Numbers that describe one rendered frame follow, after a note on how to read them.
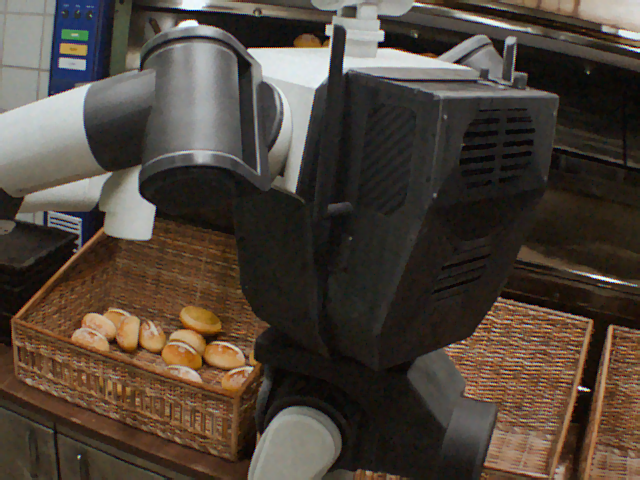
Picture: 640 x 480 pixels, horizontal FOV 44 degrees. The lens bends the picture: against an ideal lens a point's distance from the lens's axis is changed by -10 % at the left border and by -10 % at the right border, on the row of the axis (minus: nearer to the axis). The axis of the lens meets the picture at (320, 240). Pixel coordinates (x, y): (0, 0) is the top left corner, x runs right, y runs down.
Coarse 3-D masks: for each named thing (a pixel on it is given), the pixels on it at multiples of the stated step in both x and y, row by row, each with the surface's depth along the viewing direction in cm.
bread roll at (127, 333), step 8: (128, 320) 193; (136, 320) 194; (120, 328) 191; (128, 328) 191; (136, 328) 192; (120, 336) 190; (128, 336) 190; (136, 336) 191; (120, 344) 191; (128, 344) 190; (136, 344) 191
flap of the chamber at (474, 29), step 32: (128, 0) 188; (160, 0) 182; (192, 0) 175; (224, 0) 169; (256, 0) 166; (288, 0) 164; (448, 32) 158; (480, 32) 153; (512, 32) 151; (576, 64) 157; (608, 64) 145
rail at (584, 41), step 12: (420, 12) 156; (432, 12) 155; (444, 12) 154; (456, 12) 154; (468, 12) 153; (492, 24) 152; (504, 24) 151; (516, 24) 150; (528, 24) 149; (540, 36) 149; (552, 36) 148; (564, 36) 147; (576, 36) 146; (600, 48) 145; (612, 48) 144; (624, 48) 144
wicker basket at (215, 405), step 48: (96, 240) 196; (192, 240) 200; (48, 288) 178; (96, 288) 201; (144, 288) 204; (192, 288) 200; (240, 288) 197; (48, 336) 165; (240, 336) 197; (48, 384) 169; (96, 384) 165; (144, 384) 160; (192, 384) 155; (192, 432) 159; (240, 432) 157
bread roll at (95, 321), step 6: (84, 318) 194; (90, 318) 193; (96, 318) 193; (102, 318) 193; (84, 324) 193; (90, 324) 192; (96, 324) 192; (102, 324) 192; (108, 324) 192; (96, 330) 191; (102, 330) 191; (108, 330) 192; (114, 330) 193; (108, 336) 192; (114, 336) 193
